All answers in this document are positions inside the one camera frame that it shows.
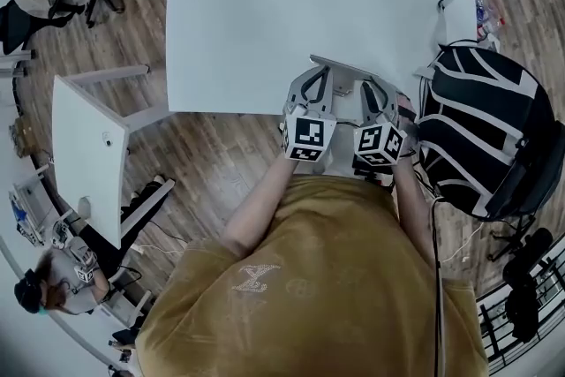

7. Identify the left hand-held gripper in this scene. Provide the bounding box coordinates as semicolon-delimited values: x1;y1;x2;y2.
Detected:
281;64;339;164

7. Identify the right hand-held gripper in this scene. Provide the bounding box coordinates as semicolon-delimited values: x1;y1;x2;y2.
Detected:
352;79;408;169

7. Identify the person's right forearm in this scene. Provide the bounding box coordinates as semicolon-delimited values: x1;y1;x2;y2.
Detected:
390;156;438;268

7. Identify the person's right hand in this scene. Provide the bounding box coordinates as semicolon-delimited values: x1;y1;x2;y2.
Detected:
398;94;418;125

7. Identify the grey metal hinge part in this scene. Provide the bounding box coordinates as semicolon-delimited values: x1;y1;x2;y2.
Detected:
309;53;377;98

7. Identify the person's left forearm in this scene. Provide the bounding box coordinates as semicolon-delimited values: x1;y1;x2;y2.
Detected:
220;154;304;257

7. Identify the white floor cable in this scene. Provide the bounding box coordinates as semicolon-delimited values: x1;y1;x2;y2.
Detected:
132;243;186;256

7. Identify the plastic bottle red cap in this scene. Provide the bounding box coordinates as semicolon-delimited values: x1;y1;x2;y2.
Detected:
478;16;505;37

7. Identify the person's mustard yellow shirt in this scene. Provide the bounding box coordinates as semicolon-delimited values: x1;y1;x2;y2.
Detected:
135;174;490;377

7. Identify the white metal table frame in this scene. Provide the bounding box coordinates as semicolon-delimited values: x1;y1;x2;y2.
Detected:
0;50;36;79

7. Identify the black folded chair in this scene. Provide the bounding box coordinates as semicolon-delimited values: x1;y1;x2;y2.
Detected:
487;227;555;343

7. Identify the brown cardboard box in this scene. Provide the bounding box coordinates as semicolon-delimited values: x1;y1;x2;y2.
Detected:
11;117;36;155

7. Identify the black cable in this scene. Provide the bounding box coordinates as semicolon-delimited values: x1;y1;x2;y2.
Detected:
430;196;445;377

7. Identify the black metal railing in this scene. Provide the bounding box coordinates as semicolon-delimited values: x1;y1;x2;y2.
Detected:
476;251;565;372

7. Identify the black device with screen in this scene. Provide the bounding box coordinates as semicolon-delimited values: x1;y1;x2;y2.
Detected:
351;161;394;191

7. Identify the black office chair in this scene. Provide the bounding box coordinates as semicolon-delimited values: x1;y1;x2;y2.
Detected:
483;132;565;220

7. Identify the white power adapter with cable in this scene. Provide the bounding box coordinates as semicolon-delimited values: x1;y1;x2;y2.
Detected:
441;224;482;266

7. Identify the black swivel chair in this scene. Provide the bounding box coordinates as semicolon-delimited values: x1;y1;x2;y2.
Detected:
0;0;127;57

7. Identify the black and white striped backpack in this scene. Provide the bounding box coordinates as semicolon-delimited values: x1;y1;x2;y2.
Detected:
417;43;553;222

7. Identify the small white table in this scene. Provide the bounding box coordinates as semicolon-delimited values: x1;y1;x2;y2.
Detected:
51;64;176;251

